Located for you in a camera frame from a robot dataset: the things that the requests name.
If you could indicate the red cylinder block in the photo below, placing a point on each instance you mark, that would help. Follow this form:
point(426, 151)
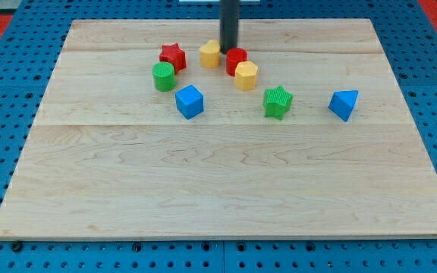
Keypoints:
point(235, 56)

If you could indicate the yellow heart block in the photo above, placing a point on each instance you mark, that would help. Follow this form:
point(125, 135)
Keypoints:
point(210, 54)

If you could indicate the blue cube block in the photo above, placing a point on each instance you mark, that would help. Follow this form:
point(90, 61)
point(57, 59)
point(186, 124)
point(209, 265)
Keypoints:
point(189, 101)

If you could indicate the green star block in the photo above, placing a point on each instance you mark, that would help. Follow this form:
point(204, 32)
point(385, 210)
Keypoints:
point(277, 102)

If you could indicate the yellow hexagon block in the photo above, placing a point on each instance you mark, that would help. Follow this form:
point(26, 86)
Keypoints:
point(245, 75)

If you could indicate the green cylinder block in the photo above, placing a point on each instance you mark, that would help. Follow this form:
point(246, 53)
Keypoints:
point(163, 76)

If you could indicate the red star block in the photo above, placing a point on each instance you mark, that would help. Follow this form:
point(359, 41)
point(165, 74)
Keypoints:
point(174, 55)

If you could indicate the light wooden board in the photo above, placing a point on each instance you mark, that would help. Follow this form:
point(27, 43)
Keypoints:
point(110, 158)

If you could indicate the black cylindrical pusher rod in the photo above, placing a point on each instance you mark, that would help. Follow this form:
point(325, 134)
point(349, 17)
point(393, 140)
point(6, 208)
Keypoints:
point(228, 24)

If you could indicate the blue triangle block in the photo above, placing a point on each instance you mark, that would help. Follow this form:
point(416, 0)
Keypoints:
point(343, 103)

